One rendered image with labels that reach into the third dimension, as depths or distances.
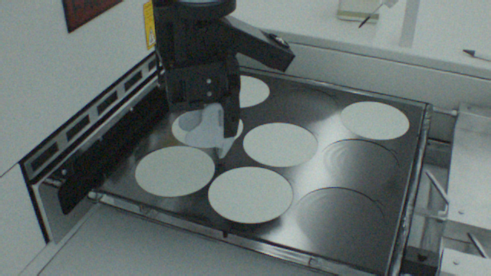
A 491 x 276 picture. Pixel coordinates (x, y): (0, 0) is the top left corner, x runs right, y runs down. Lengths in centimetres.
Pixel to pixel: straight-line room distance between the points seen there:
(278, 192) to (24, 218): 29
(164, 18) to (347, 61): 39
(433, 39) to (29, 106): 62
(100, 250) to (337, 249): 30
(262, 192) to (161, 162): 14
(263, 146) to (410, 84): 28
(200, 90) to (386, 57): 36
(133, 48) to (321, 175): 31
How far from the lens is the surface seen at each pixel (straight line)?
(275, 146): 68
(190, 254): 65
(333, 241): 56
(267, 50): 58
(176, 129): 72
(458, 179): 72
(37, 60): 57
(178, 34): 54
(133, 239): 68
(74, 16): 61
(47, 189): 61
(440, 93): 84
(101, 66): 67
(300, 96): 80
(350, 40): 84
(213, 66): 54
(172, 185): 63
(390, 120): 76
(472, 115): 81
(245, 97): 79
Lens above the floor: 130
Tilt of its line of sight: 35 degrees down
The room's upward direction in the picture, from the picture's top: straight up
